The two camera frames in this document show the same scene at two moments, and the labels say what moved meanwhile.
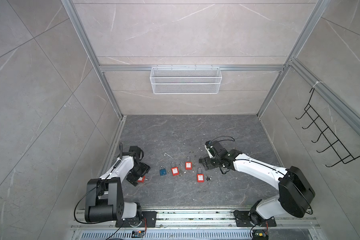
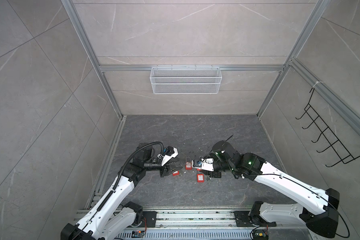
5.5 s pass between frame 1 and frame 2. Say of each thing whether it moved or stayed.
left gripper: moved
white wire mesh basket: stayed
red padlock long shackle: stayed
